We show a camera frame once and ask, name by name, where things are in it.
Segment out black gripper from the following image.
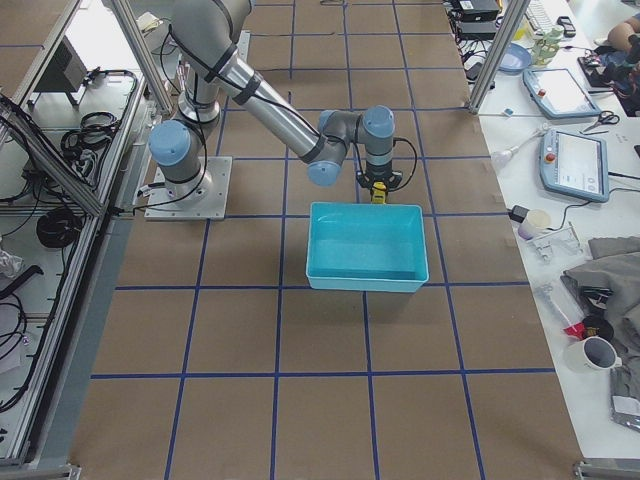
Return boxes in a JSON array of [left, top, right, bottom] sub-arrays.
[[356, 170, 403, 192]]

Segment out yellow toy beetle car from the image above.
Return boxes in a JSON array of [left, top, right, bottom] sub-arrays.
[[370, 182, 388, 205]]

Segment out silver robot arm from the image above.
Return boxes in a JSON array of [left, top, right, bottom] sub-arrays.
[[168, 1, 402, 191]]

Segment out light blue plastic bin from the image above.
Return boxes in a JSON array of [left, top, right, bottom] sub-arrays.
[[306, 202, 429, 293]]

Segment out white light bulb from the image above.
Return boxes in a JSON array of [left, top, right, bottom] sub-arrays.
[[490, 146, 520, 171]]

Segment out paper cup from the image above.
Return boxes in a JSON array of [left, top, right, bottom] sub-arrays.
[[517, 209, 551, 240]]

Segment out blue plate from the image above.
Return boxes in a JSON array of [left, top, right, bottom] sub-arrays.
[[498, 43, 532, 75]]

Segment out teach pendant near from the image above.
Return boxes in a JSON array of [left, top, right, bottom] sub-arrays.
[[539, 129, 609, 203]]

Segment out teach pendant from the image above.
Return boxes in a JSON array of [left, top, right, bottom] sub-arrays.
[[539, 129, 609, 203], [522, 68, 601, 119]]

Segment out teach pendant far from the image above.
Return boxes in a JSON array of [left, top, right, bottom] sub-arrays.
[[522, 68, 601, 119]]

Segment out black scissors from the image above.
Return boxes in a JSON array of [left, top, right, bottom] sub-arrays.
[[580, 110, 620, 135]]

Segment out grey cloth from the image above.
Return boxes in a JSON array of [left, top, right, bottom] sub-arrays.
[[559, 235, 640, 361]]

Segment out white mug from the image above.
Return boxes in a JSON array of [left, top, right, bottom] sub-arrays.
[[563, 336, 622, 373]]

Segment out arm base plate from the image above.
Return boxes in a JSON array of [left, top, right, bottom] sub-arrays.
[[144, 156, 233, 221]]

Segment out aluminium frame post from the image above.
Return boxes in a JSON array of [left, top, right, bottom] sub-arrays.
[[468, 0, 529, 114]]

